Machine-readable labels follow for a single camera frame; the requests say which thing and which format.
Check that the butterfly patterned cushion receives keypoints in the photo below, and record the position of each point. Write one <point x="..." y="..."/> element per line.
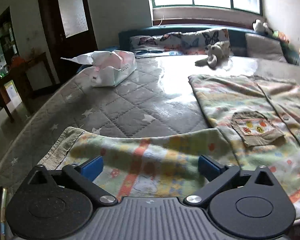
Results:
<point x="177" y="43"/>

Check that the colourful patterned child's jacket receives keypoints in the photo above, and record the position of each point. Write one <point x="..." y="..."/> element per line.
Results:
<point x="254" y="121"/>

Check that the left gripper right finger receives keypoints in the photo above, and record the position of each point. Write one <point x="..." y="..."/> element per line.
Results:
<point x="220" y="178"/>

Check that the grey pillow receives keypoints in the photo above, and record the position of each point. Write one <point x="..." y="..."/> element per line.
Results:
<point x="261" y="47"/>

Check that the teal sofa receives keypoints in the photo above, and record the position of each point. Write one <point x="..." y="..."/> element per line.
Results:
<point x="238" y="43"/>

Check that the dark wooden door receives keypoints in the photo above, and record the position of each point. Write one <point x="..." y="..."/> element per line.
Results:
<point x="68" y="31"/>

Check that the dark wooden side table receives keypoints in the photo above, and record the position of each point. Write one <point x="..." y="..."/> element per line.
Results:
<point x="22" y="83"/>

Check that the orange green plush toy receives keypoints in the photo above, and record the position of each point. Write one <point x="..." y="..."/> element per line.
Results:
<point x="281" y="36"/>

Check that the white plush bunny toy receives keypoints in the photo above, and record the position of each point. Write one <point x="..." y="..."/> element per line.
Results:
<point x="216" y="53"/>

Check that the white pink tissue pack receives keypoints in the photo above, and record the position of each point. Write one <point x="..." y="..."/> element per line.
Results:
<point x="105" y="68"/>

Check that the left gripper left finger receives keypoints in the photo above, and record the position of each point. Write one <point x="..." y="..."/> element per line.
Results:
<point x="80" y="178"/>

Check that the white black plush toy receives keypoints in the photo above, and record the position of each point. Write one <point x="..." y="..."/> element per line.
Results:
<point x="262" y="28"/>

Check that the grey quilted star table cover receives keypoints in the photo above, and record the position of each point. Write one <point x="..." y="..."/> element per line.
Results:
<point x="155" y="100"/>

